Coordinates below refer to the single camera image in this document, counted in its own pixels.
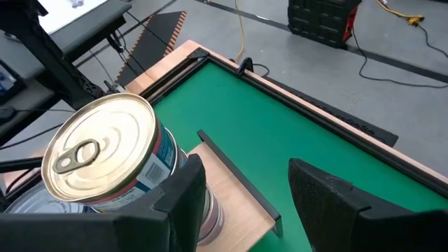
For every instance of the red and black power box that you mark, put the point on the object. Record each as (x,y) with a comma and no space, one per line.
(318,21)

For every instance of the grey side table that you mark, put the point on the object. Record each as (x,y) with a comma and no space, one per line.
(24,105)

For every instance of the green table mat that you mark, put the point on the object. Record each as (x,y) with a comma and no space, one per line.
(280,122)

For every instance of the silver-lid seafood can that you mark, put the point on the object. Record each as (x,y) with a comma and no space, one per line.
(38,203)

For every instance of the blue-screen monitor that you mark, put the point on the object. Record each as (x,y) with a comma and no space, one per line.
(8,82)

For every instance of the dark grey desk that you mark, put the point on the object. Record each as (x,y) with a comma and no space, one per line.
(105,21)

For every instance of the black mat orange striped edge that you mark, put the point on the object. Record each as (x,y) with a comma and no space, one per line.
(150,45)

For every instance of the white paper sheet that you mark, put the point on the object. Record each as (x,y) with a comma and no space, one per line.
(63,14)

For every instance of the black metal table frame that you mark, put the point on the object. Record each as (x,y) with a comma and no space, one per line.
(315,116)

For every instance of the black frame clip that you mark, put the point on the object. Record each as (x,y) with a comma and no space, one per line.
(249,62)

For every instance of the wooden shelf board black edges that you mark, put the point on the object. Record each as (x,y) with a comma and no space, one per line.
(238,217)

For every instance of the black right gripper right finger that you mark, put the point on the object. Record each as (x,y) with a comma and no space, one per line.
(350,227)

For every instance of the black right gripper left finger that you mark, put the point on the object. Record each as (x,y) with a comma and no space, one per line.
(105,234)

